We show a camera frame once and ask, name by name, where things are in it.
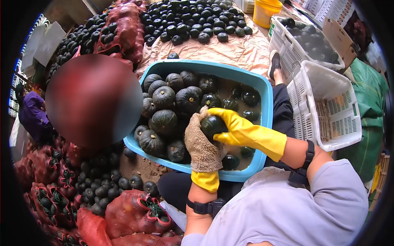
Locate yellow plastic bucket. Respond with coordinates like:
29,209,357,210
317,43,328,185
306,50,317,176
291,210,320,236
253,0,283,29

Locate spread of dark pumpkins drying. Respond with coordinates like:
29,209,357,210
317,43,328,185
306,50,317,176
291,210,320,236
140,0,254,47

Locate person's right hand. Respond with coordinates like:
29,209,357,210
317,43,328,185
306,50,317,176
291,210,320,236
207,107,261,149

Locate person's left fingers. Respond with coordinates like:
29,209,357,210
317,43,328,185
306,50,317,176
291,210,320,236
184,106,210,140

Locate brown cardboard box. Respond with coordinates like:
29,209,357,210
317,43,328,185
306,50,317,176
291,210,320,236
321,17,358,72

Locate person's right fingers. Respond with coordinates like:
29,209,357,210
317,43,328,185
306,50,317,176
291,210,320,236
207,107,239,125

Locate peach cloth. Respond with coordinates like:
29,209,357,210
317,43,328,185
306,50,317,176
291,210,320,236
135,2,272,81

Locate person's right thumb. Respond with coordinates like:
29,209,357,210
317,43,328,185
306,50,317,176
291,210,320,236
213,132,236,146

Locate small white plastic basket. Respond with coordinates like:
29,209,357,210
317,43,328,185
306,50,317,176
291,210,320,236
234,0,255,14

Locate heap of pumpkins in water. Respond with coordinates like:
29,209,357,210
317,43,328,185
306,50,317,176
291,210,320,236
134,70,262,171

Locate person's body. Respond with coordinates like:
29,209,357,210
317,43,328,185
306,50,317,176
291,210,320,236
181,158,369,246

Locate black wrist band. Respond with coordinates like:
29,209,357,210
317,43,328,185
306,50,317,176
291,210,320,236
287,140,316,186
186,198,227,218

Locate heap of red net sacks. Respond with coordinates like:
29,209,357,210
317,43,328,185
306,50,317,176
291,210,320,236
93,0,149,71
14,135,184,246

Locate green woven sack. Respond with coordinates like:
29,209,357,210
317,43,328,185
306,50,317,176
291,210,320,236
336,58,389,184

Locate pale blue plastic sheet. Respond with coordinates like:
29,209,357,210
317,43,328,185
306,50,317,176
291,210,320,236
159,200,188,232

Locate blue plastic tub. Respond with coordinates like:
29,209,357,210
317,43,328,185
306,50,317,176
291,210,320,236
123,59,274,183

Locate small wet dark green pumpkin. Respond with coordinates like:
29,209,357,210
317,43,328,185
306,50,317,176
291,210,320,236
200,115,229,142

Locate empty white plastic crate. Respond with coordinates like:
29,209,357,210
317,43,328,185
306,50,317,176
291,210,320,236
286,60,363,152

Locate person's left hand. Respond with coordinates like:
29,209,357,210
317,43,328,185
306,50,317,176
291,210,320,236
184,106,228,173

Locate stack of white printed cartons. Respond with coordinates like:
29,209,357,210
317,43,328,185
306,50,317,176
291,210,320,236
300,0,356,29

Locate white crate filled with pumpkins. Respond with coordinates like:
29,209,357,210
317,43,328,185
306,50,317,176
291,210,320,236
267,15,346,84

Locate loose pile of unwashed pumpkins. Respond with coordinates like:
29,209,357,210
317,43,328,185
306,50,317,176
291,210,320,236
75,147,161,216
46,14,119,84

